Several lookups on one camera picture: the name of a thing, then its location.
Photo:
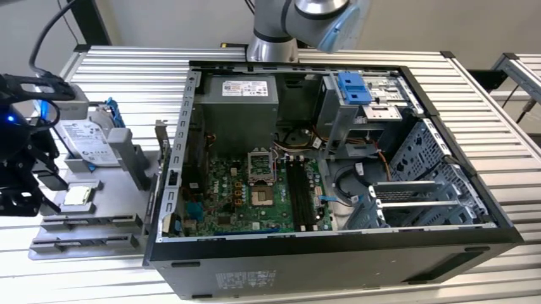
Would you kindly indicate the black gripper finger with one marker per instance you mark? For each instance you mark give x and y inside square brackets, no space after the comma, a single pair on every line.
[16,199]
[45,149]

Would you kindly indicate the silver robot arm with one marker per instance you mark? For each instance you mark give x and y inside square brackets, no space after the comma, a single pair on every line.
[270,31]

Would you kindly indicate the black RAM slot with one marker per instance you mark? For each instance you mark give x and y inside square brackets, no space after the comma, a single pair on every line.
[295,193]
[307,193]

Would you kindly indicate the hard disk in blue carrier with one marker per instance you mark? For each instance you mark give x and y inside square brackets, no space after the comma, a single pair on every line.
[88,142]

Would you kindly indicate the silver CPU chip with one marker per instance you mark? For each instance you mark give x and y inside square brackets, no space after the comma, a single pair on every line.
[77,195]

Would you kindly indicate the grey parts rack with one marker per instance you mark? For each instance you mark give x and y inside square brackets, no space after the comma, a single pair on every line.
[113,202]

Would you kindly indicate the black case fan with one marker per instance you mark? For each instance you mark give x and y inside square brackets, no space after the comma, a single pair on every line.
[195,149]

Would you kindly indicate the green motherboard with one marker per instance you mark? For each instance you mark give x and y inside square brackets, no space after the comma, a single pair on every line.
[223,202]

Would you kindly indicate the grey power supply unit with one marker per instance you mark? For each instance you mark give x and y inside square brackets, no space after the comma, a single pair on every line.
[240,117]

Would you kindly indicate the CPU socket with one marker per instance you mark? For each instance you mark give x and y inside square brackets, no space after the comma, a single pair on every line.
[262,195]

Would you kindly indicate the blue expansion slot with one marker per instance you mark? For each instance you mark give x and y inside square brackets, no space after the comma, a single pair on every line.
[248,231]

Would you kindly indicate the yellow and black tool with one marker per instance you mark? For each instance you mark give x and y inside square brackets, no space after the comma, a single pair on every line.
[232,45]

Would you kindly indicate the black round cooler fan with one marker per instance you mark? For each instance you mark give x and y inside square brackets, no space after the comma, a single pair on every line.
[295,137]

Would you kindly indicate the grey metal drive cage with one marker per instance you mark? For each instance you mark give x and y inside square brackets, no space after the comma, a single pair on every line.
[338,120]

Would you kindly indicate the black open PC case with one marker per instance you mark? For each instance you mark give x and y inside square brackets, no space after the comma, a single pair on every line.
[320,263]

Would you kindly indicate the blue plastic drive rails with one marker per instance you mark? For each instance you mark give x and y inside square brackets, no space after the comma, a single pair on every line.
[354,88]

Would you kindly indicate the metal disk bay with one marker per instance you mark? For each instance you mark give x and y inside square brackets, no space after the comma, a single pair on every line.
[414,204]

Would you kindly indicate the slatted metal side table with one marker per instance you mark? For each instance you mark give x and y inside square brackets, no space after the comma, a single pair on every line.
[521,68]

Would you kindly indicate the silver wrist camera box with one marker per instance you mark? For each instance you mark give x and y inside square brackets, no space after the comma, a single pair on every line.
[70,109]

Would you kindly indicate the black camera mount frame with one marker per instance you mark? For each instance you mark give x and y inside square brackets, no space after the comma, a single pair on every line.
[10,82]

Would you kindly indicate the graphics card with metal bracket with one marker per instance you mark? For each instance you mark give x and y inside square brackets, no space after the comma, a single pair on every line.
[160,133]

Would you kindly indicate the black upright post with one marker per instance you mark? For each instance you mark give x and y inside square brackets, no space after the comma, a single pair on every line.
[91,22]

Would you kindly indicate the black table bracket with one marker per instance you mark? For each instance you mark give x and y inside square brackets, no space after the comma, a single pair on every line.
[486,79]

